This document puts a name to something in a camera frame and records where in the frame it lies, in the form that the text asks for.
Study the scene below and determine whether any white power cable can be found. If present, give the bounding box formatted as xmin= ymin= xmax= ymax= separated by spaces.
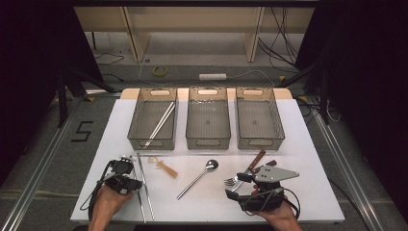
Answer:
xmin=138 ymin=59 xmax=276 ymax=89

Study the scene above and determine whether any black stand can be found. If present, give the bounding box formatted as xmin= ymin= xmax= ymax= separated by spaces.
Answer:
xmin=56 ymin=65 xmax=118 ymax=128
xmin=275 ymin=61 xmax=331 ymax=124

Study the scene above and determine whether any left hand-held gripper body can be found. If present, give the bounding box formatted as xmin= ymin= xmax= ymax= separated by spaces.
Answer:
xmin=95 ymin=156 xmax=144 ymax=195

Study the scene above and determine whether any metal floor rail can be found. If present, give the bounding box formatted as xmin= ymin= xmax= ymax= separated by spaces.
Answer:
xmin=0 ymin=95 xmax=85 ymax=231
xmin=307 ymin=102 xmax=386 ymax=231

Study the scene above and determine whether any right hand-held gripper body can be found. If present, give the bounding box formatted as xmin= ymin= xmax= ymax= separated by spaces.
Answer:
xmin=239 ymin=164 xmax=301 ymax=214

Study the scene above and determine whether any short metal rail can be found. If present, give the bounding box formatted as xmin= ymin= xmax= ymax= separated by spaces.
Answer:
xmin=84 ymin=89 xmax=123 ymax=98

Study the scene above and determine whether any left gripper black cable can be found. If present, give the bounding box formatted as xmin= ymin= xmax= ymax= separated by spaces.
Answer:
xmin=79 ymin=160 xmax=115 ymax=222

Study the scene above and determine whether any tangle of floor cables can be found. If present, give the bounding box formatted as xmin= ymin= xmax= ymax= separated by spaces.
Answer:
xmin=294 ymin=95 xmax=342 ymax=126

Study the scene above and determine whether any metal spoon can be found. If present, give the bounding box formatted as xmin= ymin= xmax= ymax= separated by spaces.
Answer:
xmin=175 ymin=159 xmax=219 ymax=201

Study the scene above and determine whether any light wooden shelf unit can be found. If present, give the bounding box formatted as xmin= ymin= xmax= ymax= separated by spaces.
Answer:
xmin=73 ymin=6 xmax=316 ymax=64

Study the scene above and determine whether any translucent grey storage bin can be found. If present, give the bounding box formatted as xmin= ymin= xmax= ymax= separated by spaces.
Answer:
xmin=235 ymin=87 xmax=286 ymax=151
xmin=127 ymin=87 xmax=179 ymax=151
xmin=185 ymin=87 xmax=232 ymax=151

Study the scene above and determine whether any black cable bundle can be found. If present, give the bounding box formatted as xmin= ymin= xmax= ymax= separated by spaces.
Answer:
xmin=258 ymin=7 xmax=301 ymax=70

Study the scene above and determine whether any person's left hand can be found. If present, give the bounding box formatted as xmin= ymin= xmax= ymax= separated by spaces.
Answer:
xmin=90 ymin=185 xmax=136 ymax=223

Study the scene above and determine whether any person's right hand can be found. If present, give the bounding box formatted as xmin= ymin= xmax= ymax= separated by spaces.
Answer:
xmin=255 ymin=204 xmax=300 ymax=223

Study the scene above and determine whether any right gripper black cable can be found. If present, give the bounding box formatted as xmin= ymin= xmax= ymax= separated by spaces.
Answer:
xmin=283 ymin=187 xmax=302 ymax=220

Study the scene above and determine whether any black floor cable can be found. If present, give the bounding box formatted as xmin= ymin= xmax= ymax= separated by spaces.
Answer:
xmin=326 ymin=177 xmax=371 ymax=231
xmin=94 ymin=52 xmax=125 ymax=66
xmin=101 ymin=72 xmax=124 ymax=83

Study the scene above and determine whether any small wooden spoon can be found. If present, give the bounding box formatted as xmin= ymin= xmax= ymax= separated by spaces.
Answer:
xmin=147 ymin=156 xmax=179 ymax=179

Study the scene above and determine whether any white power strip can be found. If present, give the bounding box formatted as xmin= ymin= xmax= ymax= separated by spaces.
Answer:
xmin=198 ymin=73 xmax=228 ymax=82

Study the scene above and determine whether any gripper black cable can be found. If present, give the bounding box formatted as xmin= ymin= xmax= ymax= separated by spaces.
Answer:
xmin=283 ymin=187 xmax=302 ymax=220
xmin=79 ymin=160 xmax=115 ymax=222

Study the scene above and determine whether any yellow tape roll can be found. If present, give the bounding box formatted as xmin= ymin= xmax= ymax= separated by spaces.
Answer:
xmin=151 ymin=65 xmax=169 ymax=78

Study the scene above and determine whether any black curtain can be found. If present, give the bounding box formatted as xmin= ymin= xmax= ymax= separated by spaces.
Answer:
xmin=294 ymin=0 xmax=408 ymax=222
xmin=0 ymin=0 xmax=104 ymax=181

